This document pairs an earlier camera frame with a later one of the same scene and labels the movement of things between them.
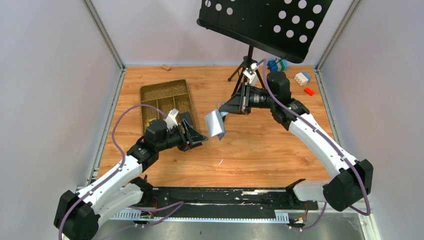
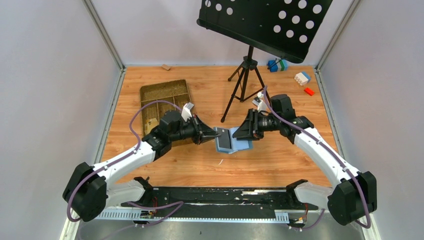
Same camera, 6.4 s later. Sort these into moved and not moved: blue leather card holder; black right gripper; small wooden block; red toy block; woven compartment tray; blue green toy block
Moved: black right gripper; blue leather card holder
Not moved: red toy block; small wooden block; blue green toy block; woven compartment tray
